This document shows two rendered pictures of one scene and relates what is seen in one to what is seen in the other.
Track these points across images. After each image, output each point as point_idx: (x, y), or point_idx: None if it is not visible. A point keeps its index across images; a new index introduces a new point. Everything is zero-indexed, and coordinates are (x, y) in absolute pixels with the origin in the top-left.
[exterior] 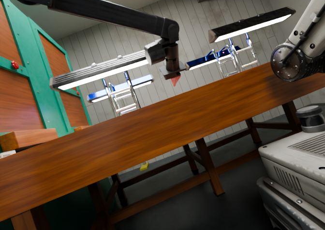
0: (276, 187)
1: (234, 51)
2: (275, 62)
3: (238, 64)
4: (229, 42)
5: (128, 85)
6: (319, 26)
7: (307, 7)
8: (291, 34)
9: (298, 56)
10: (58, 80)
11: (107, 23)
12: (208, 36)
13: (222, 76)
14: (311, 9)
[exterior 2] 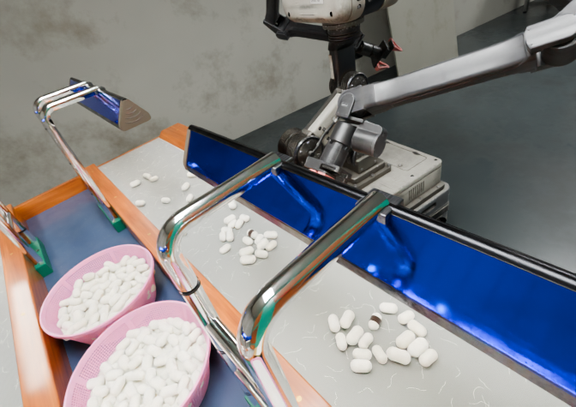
0: None
1: (75, 154)
2: (302, 153)
3: (92, 182)
4: (57, 133)
5: (214, 310)
6: (333, 126)
7: (329, 111)
8: (315, 128)
9: (321, 146)
10: None
11: (449, 91)
12: (123, 113)
13: (9, 235)
14: (331, 114)
